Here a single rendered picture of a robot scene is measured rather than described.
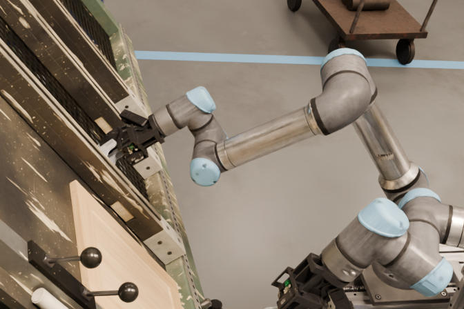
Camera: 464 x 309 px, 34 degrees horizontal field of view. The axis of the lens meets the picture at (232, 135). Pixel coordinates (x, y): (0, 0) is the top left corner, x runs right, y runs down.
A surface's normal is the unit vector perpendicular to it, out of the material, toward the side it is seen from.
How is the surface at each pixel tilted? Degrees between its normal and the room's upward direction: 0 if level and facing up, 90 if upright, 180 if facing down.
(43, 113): 90
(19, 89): 90
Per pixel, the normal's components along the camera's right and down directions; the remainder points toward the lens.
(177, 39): 0.15, -0.80
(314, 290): 0.17, 0.59
